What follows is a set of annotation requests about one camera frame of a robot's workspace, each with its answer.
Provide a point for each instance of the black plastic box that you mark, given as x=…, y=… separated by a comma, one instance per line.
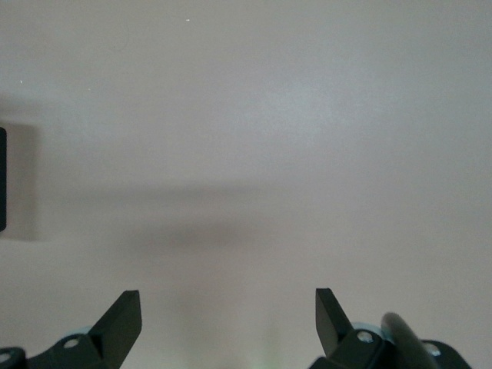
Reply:
x=2, y=180

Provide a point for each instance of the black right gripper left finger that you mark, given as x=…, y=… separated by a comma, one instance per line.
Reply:
x=111, y=338

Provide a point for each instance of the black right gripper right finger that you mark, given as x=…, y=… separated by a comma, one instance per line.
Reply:
x=338, y=342

